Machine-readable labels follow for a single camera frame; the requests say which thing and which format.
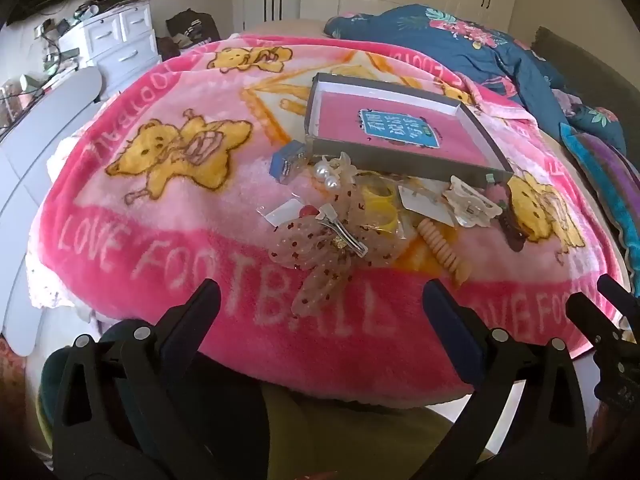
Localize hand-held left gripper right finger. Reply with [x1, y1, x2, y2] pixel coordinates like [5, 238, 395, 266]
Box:
[422, 279, 591, 480]

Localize colourful striped pillow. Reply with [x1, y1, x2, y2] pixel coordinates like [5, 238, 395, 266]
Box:
[559, 122, 640, 296]

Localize dark brown hair clip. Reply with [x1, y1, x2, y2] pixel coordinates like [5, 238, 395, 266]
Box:
[500, 200, 527, 252]

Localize dark green headboard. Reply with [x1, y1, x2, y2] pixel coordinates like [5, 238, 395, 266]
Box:
[530, 25, 640, 171]

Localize white hair claw clip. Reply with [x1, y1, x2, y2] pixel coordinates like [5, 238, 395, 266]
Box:
[442, 175, 503, 226]

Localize white curved panel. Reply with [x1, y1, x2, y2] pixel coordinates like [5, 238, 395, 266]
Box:
[0, 67, 103, 356]

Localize dotted beige bow hair clip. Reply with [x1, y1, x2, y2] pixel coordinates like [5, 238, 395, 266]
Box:
[270, 180, 401, 311]

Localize white dresser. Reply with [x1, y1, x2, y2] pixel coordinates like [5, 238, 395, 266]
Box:
[59, 0, 161, 101]

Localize small blue box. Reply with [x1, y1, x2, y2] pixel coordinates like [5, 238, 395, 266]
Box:
[270, 140, 307, 184]

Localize dark bag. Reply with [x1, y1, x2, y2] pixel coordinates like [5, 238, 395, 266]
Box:
[165, 9, 221, 58]

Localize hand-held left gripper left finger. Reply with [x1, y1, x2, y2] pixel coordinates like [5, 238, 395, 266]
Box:
[52, 279, 236, 480]

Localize pink bear printed blanket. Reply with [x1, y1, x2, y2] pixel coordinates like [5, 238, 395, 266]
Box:
[27, 35, 628, 402]

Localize olive green trousers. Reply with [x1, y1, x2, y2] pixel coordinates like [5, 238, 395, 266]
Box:
[255, 382, 481, 480]

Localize grey cardboard box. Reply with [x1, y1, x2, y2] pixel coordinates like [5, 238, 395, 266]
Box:
[303, 72, 515, 188]

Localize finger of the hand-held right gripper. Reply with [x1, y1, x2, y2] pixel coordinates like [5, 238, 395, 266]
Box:
[566, 291, 623, 347]
[597, 274, 640, 312]

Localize orange spiral hair tie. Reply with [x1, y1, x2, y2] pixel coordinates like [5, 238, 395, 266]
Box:
[417, 217, 463, 274]

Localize yellow rings in plastic bag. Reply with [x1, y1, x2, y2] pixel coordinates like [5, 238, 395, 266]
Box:
[357, 172, 410, 242]

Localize white earring card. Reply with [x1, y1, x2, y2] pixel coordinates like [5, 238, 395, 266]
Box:
[398, 183, 456, 227]

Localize pearl hair claw clip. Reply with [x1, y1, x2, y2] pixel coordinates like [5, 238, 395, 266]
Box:
[312, 152, 358, 196]

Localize blue floral duvet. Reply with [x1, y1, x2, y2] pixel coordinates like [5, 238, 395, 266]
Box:
[324, 4, 628, 156]

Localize red earrings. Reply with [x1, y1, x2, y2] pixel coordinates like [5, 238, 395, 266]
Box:
[265, 199, 321, 227]

